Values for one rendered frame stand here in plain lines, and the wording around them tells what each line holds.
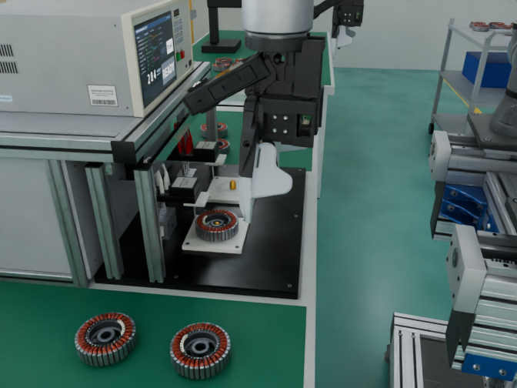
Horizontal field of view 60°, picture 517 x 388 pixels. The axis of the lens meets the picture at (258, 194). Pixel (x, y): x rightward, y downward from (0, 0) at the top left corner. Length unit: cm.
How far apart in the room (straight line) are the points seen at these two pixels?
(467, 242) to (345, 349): 119
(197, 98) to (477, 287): 53
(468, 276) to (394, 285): 153
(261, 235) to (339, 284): 112
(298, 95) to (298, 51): 5
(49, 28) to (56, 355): 64
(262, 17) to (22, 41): 69
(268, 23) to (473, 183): 90
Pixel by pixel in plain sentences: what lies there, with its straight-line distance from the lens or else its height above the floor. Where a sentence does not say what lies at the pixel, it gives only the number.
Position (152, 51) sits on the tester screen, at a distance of 107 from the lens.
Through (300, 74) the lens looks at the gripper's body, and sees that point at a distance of 50.
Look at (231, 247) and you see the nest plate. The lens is 113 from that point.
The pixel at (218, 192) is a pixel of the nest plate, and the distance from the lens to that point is 138.
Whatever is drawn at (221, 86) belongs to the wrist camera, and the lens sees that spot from 52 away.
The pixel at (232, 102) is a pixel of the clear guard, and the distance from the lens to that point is 125.
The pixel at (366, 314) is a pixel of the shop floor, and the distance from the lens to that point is 213.
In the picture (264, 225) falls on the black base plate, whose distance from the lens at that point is 123.
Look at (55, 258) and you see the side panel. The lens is 113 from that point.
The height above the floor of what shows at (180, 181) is 92.
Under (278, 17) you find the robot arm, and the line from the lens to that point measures 48.
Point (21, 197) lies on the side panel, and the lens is 107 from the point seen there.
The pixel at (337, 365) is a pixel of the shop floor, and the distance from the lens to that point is 191.
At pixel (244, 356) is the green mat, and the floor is 75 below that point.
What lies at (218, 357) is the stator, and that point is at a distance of 87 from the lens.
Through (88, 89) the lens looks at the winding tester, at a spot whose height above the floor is 117.
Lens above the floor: 143
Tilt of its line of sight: 29 degrees down
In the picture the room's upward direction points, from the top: straight up
